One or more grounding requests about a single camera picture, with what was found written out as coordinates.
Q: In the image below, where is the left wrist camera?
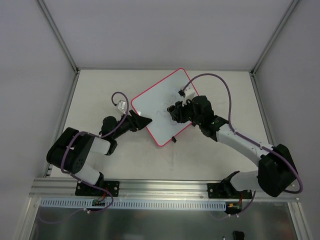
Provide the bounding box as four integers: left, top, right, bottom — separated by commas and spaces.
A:
116, 100, 127, 115

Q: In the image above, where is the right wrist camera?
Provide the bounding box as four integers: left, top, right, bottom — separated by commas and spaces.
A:
178, 86, 196, 107

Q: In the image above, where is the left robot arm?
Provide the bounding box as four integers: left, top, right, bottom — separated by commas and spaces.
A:
46, 110, 152, 195

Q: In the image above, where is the black object bottom edge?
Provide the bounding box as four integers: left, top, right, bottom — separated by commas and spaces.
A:
233, 231, 245, 240

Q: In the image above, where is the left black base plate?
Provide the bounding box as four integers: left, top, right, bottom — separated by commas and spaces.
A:
75, 179, 120, 198

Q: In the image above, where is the whiteboard wire stand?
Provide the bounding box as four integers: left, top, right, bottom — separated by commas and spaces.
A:
171, 121, 197, 144

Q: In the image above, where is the aluminium frame post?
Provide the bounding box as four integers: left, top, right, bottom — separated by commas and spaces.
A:
250, 0, 301, 77
35, 0, 79, 73

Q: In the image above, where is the white slotted cable duct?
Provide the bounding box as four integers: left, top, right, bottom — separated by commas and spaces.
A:
39, 197, 227, 212

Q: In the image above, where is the right aluminium frame post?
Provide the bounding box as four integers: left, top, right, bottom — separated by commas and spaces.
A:
250, 0, 301, 77

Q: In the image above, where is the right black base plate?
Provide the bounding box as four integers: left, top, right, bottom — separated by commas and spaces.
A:
206, 182, 253, 200

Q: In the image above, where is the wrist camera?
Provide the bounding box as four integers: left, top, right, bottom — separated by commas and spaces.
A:
178, 86, 196, 107
116, 100, 127, 115

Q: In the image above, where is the left aluminium frame post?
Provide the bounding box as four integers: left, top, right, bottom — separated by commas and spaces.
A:
35, 0, 79, 73

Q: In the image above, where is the pink-framed whiteboard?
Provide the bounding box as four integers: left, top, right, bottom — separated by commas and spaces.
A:
131, 68, 191, 147

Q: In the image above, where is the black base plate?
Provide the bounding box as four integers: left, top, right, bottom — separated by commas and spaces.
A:
206, 182, 253, 200
75, 179, 120, 198

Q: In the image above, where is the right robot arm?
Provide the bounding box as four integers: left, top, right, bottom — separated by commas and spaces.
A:
167, 96, 299, 198

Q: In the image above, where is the aluminium mounting rail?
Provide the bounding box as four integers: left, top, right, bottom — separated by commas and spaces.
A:
28, 176, 300, 203

